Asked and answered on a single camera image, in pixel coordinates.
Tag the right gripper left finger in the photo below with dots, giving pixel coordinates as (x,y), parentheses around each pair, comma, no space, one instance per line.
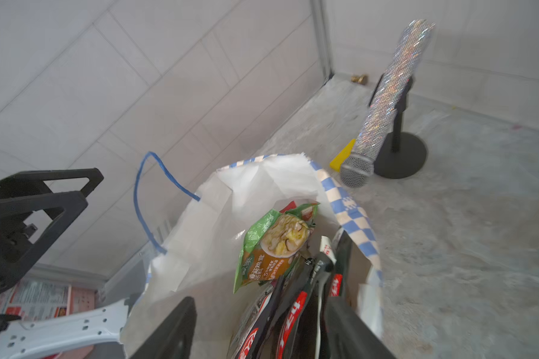
(173,338)

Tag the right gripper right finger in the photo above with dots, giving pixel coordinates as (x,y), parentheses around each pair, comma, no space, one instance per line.
(348,336)

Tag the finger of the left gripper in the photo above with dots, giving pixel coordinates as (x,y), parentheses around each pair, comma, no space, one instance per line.
(29,226)
(27,183)

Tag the black red condiment packet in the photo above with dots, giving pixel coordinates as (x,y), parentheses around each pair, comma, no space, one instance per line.
(287,319)

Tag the blue checkered paper bag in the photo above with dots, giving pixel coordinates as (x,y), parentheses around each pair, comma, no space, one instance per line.
(202,251)

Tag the light green condiment packet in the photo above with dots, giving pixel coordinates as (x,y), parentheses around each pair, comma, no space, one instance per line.
(272,245)

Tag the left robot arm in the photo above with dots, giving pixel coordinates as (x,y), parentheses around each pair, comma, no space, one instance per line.
(44,338)

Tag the red white paper sheet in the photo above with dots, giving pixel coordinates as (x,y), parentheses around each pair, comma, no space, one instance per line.
(33,301)

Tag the yellow wooden block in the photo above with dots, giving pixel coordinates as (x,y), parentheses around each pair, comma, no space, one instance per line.
(342,156)

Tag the black microphone stand base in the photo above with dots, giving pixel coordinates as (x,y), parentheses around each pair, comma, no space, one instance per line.
(402,154)

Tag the small brass floor fitting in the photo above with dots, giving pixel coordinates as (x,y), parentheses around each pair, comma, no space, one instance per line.
(360,79)

